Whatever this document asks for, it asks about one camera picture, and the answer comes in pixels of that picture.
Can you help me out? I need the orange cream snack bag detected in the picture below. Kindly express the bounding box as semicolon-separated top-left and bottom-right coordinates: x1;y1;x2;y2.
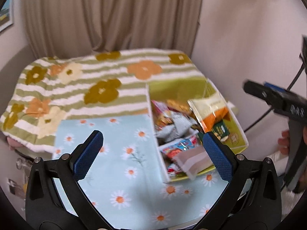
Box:
187;92;230;133

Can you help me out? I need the pale pink pastry packet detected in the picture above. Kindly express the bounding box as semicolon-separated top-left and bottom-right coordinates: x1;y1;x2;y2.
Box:
172;145;213;180

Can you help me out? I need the red white Oishi bag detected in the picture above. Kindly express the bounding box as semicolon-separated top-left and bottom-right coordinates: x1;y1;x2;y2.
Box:
159;135;199;177

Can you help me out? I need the dark green cracker packet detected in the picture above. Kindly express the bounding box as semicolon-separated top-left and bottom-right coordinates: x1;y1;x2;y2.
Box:
212;120;230;142

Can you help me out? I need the clear noodle cracker packet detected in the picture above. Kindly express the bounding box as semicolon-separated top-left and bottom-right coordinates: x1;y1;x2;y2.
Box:
166;100;191;114

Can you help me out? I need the white potato chip bag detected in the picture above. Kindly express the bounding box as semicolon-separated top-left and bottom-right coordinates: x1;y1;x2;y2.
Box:
155;111;196;143

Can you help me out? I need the pink snack bag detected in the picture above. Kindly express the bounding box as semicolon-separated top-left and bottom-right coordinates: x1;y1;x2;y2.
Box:
151;100;171;119

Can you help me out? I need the person's right hand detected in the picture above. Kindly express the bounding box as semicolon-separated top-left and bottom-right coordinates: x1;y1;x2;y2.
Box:
277;129;290;155

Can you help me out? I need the pink pillow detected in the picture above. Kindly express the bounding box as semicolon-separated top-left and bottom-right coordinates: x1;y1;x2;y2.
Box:
6;137;24;151

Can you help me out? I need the blue daisy tablecloth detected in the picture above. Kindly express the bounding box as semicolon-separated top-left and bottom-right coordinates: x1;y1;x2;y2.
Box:
54;114;227;229

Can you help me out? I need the green cardboard box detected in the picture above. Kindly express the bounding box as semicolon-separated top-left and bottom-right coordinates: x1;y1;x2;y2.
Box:
146;77;249;183

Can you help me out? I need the floral striped green blanket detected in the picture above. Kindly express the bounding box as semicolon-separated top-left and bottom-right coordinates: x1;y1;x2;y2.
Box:
1;48;207;153

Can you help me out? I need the beige curtain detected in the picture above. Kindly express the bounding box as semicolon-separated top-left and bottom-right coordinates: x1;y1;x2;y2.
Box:
21;0;202;59

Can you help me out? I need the framed landscape picture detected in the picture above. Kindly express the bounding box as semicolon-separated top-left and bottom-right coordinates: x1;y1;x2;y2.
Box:
0;0;14;32

